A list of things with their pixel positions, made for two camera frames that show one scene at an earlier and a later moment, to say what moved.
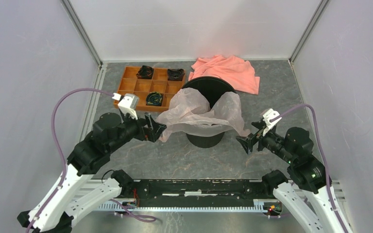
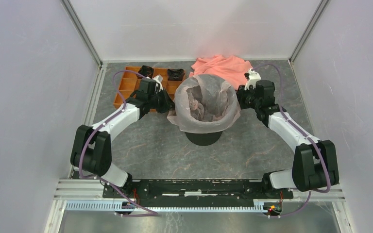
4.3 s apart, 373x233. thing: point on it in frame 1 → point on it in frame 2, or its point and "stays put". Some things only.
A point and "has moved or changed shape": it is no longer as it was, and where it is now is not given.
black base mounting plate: x=196 y=192 stays put
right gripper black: x=247 y=142 → x=241 y=93
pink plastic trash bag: x=189 y=113 has moved or changed shape
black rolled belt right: x=175 y=74 stays put
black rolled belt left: x=145 y=72 stays put
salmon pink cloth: x=239 y=73 stays put
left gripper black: x=156 y=131 → x=168 y=104
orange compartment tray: x=130 y=83 stays put
